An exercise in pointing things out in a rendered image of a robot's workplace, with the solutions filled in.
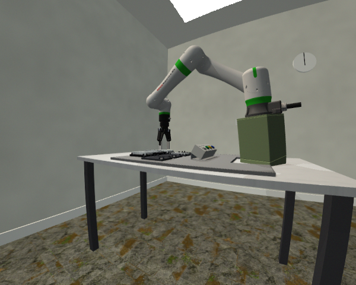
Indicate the cream button panel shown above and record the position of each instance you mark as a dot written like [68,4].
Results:
[203,152]

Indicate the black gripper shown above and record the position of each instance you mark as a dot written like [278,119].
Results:
[161,131]

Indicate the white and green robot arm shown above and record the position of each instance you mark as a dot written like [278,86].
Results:
[255,81]

